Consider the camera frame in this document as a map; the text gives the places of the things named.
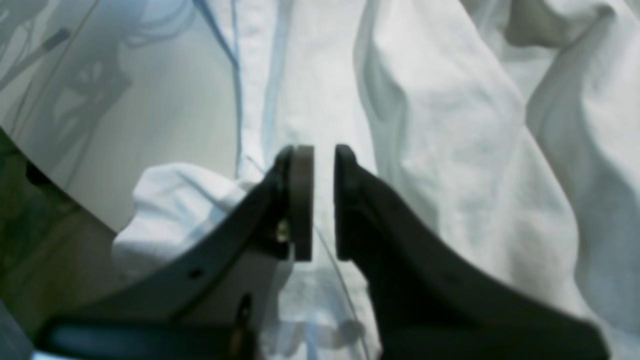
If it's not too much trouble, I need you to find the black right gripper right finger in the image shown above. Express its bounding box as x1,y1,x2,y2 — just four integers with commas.
334,145,610,360

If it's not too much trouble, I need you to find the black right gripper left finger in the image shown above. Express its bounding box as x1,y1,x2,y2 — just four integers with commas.
35,145,314,360

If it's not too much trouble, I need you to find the white t-shirt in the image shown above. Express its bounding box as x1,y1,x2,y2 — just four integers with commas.
112,0,639,360

